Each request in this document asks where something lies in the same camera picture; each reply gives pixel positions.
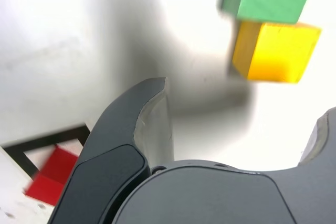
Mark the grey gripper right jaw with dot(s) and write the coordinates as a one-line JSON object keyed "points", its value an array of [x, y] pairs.
{"points": [[210, 197]]}

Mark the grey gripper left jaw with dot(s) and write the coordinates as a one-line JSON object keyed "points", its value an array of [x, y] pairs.
{"points": [[105, 155]]}

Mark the red cube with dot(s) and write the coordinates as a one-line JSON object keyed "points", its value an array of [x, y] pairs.
{"points": [[50, 176]]}

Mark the yellow cube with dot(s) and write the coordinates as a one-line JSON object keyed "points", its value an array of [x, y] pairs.
{"points": [[278, 53]]}

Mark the black tape square outline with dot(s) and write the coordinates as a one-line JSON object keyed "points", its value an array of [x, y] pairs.
{"points": [[47, 138]]}

